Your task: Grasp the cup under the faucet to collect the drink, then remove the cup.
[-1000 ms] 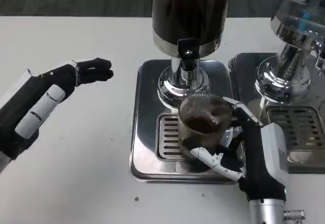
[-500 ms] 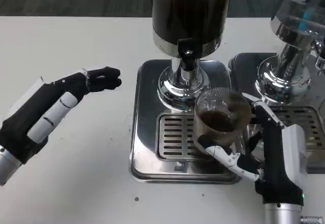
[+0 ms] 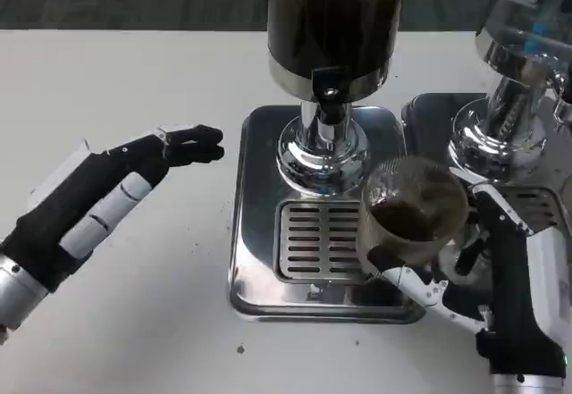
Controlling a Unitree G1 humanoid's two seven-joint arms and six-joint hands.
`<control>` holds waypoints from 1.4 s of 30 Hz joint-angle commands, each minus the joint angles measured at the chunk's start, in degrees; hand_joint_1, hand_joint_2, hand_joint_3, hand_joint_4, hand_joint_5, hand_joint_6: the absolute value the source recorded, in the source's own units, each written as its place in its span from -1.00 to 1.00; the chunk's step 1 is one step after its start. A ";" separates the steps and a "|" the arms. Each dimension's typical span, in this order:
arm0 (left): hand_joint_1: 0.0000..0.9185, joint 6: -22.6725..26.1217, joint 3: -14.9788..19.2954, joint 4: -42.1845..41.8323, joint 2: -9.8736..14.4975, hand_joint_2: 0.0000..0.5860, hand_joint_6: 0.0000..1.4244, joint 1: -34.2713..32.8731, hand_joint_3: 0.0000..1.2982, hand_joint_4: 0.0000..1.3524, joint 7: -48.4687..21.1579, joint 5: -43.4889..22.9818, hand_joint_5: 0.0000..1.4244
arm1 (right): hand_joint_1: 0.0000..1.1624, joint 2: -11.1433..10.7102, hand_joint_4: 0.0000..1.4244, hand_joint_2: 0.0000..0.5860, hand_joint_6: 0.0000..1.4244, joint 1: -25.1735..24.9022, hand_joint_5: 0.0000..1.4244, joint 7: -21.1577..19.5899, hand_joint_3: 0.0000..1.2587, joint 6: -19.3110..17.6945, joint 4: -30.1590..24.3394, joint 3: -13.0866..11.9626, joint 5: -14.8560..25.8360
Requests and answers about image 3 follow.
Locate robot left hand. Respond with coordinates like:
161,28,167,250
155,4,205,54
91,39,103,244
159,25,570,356
0,122,224,295

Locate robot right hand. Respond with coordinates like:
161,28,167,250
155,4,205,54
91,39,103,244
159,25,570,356
368,181,572,377

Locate clear ribbed glass cup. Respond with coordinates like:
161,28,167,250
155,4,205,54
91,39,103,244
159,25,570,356
356,155,470,274

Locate steel drip grid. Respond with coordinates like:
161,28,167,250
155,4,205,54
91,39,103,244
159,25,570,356
502,186,560,237
276,199,366,281

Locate clear tank drink dispenser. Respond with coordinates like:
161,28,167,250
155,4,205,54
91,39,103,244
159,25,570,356
446,0,572,186

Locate chrome dispenser tap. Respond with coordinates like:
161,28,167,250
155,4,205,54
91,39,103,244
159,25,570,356
545,54,572,123

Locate black dispenser tap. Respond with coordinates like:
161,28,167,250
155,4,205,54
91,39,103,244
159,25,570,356
311,66,349,139

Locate dark tank drink dispenser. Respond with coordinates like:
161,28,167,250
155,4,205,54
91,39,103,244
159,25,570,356
266,0,407,197

